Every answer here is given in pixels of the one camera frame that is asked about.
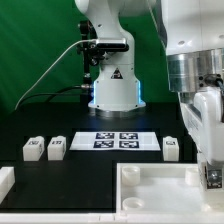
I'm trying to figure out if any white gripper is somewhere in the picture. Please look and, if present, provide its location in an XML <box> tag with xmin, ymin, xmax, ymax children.
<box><xmin>180</xmin><ymin>87</ymin><xmax>224</xmax><ymax>165</ymax></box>

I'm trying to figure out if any white square table top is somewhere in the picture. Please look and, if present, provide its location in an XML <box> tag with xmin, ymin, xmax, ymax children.
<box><xmin>116</xmin><ymin>163</ymin><xmax>224</xmax><ymax>215</ymax></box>

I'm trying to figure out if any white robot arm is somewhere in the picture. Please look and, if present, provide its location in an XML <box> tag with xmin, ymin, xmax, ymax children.
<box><xmin>74</xmin><ymin>0</ymin><xmax>224</xmax><ymax>166</ymax></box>

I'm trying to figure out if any white sheet with AprilTags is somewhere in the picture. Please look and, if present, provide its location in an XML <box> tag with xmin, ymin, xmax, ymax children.
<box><xmin>70</xmin><ymin>132</ymin><xmax>160</xmax><ymax>151</ymax></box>

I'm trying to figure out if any silver camera on stand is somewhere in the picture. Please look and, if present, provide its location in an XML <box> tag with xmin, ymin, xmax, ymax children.
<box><xmin>96</xmin><ymin>38</ymin><xmax>129</xmax><ymax>52</ymax></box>

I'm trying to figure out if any white cable behind robot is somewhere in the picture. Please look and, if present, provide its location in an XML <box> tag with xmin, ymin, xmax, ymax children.
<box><xmin>146</xmin><ymin>0</ymin><xmax>168</xmax><ymax>51</ymax></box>

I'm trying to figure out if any black camera stand pole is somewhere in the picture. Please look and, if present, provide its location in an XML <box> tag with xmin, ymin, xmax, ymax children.
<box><xmin>77</xmin><ymin>20</ymin><xmax>97</xmax><ymax>102</ymax></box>

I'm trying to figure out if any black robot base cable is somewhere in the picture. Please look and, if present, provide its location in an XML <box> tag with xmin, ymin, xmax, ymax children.
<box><xmin>19</xmin><ymin>84</ymin><xmax>94</xmax><ymax>104</ymax></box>

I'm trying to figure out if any grey camera cable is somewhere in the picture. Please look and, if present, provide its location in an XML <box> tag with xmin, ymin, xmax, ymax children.
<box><xmin>14</xmin><ymin>38</ymin><xmax>98</xmax><ymax>111</ymax></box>

